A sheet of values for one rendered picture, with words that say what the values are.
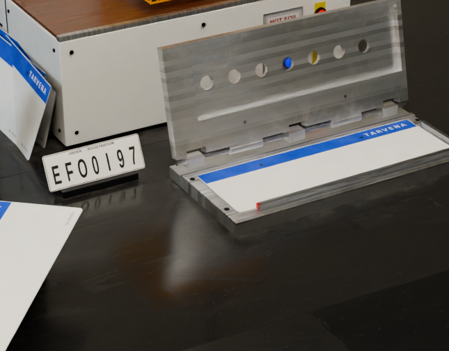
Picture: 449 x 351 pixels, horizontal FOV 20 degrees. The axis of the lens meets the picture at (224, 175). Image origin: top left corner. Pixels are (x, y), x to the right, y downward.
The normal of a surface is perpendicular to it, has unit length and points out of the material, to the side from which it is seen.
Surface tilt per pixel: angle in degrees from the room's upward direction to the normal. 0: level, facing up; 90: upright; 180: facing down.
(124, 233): 0
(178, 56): 76
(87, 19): 0
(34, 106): 69
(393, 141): 0
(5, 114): 63
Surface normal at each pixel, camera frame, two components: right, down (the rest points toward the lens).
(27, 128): -0.84, -0.12
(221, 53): 0.48, 0.19
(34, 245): 0.00, -0.88
